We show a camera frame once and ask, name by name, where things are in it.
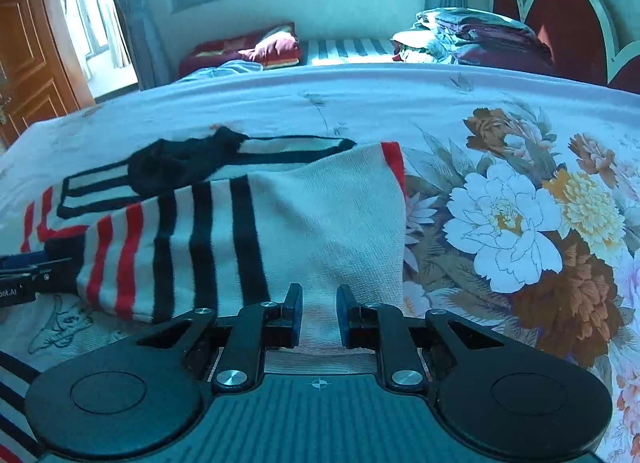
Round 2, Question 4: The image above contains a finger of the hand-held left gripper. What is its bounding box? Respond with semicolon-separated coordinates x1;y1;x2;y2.
0;253;74;278

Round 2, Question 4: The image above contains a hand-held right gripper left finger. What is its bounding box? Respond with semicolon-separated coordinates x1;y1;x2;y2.
135;283;304;395

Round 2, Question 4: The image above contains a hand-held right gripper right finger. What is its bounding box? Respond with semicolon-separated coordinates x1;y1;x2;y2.
336;284;507;392

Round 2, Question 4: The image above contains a striped knit sweater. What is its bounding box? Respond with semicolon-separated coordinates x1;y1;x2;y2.
0;127;408;460

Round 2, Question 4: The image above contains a wooden door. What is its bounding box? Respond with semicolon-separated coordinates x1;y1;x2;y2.
0;0;96;149

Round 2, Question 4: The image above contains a floral bed sheet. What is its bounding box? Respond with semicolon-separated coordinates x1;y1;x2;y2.
0;63;640;463

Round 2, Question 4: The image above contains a light blue cloth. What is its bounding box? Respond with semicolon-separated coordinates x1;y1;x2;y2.
180;59;263;81

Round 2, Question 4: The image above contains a tall side window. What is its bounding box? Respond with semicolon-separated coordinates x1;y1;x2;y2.
55;0;138;99

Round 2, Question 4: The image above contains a red pillow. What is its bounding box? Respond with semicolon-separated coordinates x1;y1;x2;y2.
179;22;302;79

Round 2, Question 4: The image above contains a crumpled grey maroon blanket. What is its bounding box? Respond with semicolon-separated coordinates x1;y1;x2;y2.
390;7;556;76

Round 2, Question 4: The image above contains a red heart-shaped headboard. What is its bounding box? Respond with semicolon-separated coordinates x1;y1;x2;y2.
489;0;640;94

